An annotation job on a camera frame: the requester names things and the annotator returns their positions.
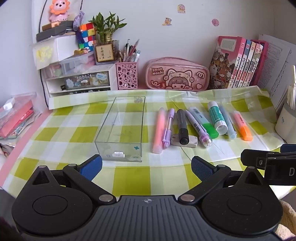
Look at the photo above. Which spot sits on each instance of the green highlighter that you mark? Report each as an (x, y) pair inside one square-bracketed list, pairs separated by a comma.
[(208, 128)]

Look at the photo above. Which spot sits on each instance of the printed paper sheets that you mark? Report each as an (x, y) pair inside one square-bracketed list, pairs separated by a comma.
[(277, 64)]

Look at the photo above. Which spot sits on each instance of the pink perforated pen holder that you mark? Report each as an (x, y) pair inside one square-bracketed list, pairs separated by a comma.
[(127, 76)]

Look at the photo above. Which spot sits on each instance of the green checked tablecloth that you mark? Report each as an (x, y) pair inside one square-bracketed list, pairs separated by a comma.
[(69, 136)]

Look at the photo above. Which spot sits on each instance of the light blue pen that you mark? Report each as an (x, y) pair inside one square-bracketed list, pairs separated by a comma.
[(229, 126)]

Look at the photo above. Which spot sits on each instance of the white drawer organiser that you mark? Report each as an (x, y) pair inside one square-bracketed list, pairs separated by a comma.
[(113, 78)]

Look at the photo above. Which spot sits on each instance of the bunch of pens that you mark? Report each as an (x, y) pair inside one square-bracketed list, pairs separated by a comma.
[(129, 52)]

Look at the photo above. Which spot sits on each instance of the glass vase with label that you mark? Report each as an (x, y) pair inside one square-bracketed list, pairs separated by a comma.
[(105, 53)]

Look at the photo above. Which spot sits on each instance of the pink highlighter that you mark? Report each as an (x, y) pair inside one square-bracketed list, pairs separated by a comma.
[(159, 129)]

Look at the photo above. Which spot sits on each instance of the grey spine book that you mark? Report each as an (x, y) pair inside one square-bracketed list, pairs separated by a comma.
[(257, 63)]

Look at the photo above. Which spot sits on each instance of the pink round wall sticker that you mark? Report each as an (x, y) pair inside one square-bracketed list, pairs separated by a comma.
[(215, 22), (181, 8)]

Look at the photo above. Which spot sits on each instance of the clear decorated drawer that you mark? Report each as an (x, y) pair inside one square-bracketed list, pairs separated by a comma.
[(87, 80)]

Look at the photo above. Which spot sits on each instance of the red booklets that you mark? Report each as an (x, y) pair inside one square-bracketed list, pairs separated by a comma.
[(16, 120)]

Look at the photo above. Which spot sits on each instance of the small colourful toy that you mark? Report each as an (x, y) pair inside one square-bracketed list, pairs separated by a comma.
[(81, 51)]

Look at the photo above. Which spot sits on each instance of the beige fleece cloth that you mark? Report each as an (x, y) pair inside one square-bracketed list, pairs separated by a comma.
[(288, 220)]

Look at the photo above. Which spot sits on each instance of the pink pencil case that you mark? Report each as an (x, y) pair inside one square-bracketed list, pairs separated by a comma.
[(178, 74)]

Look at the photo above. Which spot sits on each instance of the white storage box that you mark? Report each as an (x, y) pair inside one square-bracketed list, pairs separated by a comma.
[(62, 49)]

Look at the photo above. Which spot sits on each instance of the clear plastic case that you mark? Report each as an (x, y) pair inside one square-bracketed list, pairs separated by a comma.
[(23, 99)]

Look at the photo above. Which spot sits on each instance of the black marker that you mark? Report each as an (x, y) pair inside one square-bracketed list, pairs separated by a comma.
[(183, 125)]

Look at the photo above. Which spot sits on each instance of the small white block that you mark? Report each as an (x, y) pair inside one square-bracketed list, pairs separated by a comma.
[(8, 104)]

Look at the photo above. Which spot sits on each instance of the white green glue stick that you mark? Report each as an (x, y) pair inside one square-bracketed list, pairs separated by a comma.
[(217, 118)]

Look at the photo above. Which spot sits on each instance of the pink desk mat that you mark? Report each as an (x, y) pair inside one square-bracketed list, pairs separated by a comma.
[(30, 132)]

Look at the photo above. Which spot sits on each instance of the pink lion figurine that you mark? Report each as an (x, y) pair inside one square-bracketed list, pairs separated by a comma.
[(59, 11)]

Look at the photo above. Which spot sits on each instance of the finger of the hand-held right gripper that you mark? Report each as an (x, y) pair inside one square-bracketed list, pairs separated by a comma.
[(289, 148), (253, 158)]

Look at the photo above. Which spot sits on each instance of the pink spine book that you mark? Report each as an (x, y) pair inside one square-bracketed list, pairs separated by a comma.
[(253, 63)]

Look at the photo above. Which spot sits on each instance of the large clear lidded container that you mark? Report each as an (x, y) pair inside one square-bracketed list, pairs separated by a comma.
[(78, 63)]

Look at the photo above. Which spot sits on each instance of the colourful cube puzzle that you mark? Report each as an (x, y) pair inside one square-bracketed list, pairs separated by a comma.
[(86, 34)]

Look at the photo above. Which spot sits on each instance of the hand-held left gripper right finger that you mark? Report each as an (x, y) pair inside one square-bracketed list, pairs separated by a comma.
[(202, 168)]

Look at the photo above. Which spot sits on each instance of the purple mechanical pencil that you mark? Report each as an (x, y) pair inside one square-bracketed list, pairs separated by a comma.
[(168, 129)]

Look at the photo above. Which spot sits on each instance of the brown animal wall sticker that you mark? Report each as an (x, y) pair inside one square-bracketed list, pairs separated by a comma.
[(167, 21)]

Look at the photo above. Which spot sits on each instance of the brown wooden block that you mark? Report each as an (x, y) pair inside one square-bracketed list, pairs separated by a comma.
[(49, 26)]

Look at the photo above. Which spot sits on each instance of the orange highlighter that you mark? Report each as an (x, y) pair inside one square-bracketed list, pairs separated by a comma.
[(242, 127)]

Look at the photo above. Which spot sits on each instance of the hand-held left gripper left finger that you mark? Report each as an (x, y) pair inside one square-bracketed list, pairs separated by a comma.
[(91, 166)]

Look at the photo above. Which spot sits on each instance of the tan spine book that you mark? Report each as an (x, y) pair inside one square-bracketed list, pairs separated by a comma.
[(248, 63)]

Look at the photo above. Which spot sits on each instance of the white eraser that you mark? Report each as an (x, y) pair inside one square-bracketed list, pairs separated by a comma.
[(193, 141)]

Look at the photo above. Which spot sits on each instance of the purple pen with clear top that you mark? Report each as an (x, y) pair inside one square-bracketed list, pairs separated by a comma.
[(196, 126)]

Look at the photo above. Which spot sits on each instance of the clear plastic storage box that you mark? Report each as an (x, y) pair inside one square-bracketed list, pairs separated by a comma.
[(122, 129)]

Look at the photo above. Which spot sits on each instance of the dark grey flat box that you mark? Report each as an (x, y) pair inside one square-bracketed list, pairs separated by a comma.
[(55, 31)]

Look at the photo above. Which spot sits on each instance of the blue spine book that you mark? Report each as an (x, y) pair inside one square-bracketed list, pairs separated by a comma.
[(242, 63)]

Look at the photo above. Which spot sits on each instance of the dark cloth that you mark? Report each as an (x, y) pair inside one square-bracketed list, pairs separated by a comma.
[(8, 229)]

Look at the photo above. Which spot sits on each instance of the purple sachet charm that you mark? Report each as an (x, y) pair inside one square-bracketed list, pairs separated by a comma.
[(78, 20)]

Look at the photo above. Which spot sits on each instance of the black binder clip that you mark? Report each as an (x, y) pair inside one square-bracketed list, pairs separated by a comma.
[(63, 87)]

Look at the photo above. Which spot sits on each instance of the small clear lidded container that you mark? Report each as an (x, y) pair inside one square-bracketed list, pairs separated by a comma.
[(53, 70)]

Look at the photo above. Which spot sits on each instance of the pink illustrated cover book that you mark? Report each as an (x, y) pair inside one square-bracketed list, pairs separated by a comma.
[(219, 64)]

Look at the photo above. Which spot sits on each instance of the lucky bamboo plant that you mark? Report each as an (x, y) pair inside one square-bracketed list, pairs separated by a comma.
[(106, 25)]

